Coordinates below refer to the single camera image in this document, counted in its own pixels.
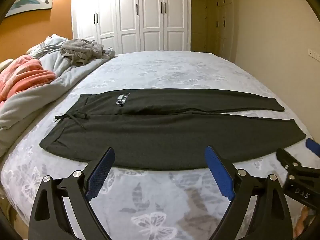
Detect dark grey sweatpants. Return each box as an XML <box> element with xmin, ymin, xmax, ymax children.
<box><xmin>40</xmin><ymin>88</ymin><xmax>305</xmax><ymax>170</ymax></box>

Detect person right hand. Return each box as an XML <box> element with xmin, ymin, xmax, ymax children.
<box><xmin>293</xmin><ymin>206</ymin><xmax>315</xmax><ymax>238</ymax></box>

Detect butterfly pattern bed sheet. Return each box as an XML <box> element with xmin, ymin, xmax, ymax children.
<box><xmin>0</xmin><ymin>50</ymin><xmax>320</xmax><ymax>240</ymax></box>

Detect light grey duvet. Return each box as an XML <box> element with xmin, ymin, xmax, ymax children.
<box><xmin>1</xmin><ymin>35</ymin><xmax>116</xmax><ymax>155</ymax></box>

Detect coral pink blanket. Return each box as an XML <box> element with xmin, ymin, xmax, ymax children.
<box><xmin>1</xmin><ymin>55</ymin><xmax>56</xmax><ymax>103</ymax></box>

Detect beige side door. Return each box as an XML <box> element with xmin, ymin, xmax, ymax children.
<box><xmin>207</xmin><ymin>0</ymin><xmax>234</xmax><ymax>61</ymax></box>

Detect white pillow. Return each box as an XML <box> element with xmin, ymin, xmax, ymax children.
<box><xmin>0</xmin><ymin>59</ymin><xmax>14</xmax><ymax>72</ymax></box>

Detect grey crumpled garment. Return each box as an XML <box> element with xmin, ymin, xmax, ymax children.
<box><xmin>60</xmin><ymin>39</ymin><xmax>105</xmax><ymax>66</ymax></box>

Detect white wall switch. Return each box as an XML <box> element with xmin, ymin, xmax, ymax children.
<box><xmin>308</xmin><ymin>49</ymin><xmax>320</xmax><ymax>62</ymax></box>

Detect feather wall picture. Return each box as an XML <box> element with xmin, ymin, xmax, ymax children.
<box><xmin>5</xmin><ymin>0</ymin><xmax>53</xmax><ymax>18</ymax></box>

